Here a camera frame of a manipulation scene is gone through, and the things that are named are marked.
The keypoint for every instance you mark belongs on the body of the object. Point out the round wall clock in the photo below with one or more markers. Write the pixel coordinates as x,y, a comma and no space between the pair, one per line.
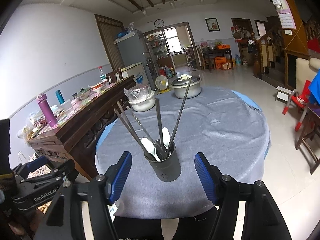
159,23

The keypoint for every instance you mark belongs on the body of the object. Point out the white pot with plastic bag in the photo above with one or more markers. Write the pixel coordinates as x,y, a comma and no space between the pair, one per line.
141,97

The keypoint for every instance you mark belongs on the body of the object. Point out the purple thermos bottle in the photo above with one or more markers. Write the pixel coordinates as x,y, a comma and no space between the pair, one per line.
46,110

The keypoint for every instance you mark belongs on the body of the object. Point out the wall calendar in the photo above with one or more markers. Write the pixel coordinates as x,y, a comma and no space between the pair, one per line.
285,14

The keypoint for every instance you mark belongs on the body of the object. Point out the red white bowl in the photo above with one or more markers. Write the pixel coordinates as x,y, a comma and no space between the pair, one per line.
98,87

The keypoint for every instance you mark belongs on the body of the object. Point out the dark chopstick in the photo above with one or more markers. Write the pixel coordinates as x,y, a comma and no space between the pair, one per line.
179,116
130,125
159,122
143,128
134,135

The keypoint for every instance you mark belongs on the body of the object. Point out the grey refrigerator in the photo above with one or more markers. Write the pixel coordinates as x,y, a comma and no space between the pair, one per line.
133,48

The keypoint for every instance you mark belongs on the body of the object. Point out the dark utensil holder cup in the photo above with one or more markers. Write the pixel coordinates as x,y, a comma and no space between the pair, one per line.
166,170

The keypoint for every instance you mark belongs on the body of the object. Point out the grey fleece table cloth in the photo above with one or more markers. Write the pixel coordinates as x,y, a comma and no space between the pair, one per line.
233,135

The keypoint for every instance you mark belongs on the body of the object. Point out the red plastic chair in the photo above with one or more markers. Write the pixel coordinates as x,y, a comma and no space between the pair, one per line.
301,100

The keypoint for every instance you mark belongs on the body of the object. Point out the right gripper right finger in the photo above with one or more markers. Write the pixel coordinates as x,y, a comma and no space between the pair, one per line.
263,219

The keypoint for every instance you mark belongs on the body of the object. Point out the white spoon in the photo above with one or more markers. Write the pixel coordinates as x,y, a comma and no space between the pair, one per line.
149,146
166,138

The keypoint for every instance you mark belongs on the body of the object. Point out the glass lid green bowl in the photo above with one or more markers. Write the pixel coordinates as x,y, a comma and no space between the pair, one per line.
83,93

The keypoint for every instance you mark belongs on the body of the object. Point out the white step stool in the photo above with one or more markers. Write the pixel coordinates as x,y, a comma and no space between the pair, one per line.
283,94

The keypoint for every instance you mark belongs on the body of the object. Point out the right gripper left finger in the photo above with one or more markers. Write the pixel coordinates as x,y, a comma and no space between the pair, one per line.
64,219

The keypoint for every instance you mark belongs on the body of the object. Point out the aluminium pot with lid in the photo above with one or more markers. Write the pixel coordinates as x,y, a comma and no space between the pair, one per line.
180,85

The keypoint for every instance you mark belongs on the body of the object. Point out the framed wall picture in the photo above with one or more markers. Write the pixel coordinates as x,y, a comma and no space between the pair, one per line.
212,24

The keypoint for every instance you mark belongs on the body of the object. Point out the dark dining table background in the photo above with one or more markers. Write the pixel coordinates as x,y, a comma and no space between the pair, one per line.
218,57

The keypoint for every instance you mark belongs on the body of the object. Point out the patterned gift bag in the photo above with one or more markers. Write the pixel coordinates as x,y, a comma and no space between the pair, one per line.
30,159

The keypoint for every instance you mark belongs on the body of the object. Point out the clear plastic container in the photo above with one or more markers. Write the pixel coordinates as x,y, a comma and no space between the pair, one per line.
67,105

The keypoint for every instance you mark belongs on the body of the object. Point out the teal thermos bottle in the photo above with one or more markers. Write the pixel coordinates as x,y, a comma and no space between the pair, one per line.
59,97

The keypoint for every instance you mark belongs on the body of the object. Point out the white chest freezer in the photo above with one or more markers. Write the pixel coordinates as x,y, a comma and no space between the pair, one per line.
141,74

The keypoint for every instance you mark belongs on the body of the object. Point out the clear water bottle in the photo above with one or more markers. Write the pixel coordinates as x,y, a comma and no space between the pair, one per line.
102,74

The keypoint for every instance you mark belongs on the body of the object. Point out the carved dark wooden sideboard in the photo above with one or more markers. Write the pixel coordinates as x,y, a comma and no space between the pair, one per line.
77,137

